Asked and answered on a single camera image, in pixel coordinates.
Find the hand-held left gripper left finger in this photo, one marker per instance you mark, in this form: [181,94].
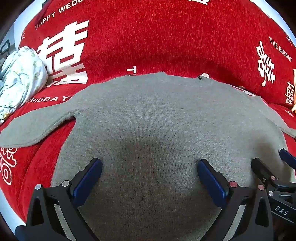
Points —
[87,182]

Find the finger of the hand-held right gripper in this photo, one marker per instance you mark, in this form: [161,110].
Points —
[261,169]
[288,158]

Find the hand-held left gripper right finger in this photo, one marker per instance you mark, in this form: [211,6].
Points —
[212,183]

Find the grey knit sweater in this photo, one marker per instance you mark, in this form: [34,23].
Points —
[150,115]

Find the light floral garment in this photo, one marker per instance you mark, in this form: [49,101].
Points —
[20,76]

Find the red printed sofa cover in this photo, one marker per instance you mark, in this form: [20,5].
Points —
[150,34]

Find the black metal frame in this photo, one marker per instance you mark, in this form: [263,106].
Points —
[5,45]

